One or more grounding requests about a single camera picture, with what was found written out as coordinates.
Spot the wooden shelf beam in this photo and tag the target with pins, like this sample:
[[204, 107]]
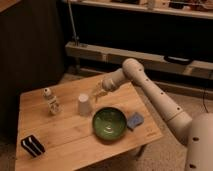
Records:
[[197, 69]]

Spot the black and white eraser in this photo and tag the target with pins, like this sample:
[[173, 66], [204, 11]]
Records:
[[32, 146]]

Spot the small clear bottle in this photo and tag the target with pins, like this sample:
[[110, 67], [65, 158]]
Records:
[[52, 101]]

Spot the upper wooden shelf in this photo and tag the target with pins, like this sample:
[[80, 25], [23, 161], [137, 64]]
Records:
[[139, 8]]

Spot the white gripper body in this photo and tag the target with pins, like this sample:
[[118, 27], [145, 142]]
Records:
[[99, 88]]

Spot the metal stand pole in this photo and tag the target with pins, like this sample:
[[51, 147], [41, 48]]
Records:
[[75, 37]]

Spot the white ceramic cup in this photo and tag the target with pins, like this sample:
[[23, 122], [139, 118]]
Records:
[[84, 105]]

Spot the green bowl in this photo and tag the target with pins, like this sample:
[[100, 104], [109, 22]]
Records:
[[109, 123]]

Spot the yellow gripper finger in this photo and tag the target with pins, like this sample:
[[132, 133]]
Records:
[[95, 89], [98, 95]]

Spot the black handle on beam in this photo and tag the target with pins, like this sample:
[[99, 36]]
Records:
[[178, 60]]

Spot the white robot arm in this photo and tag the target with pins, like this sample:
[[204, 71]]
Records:
[[194, 133]]

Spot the wooden table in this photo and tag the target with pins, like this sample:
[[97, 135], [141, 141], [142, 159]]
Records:
[[68, 138]]

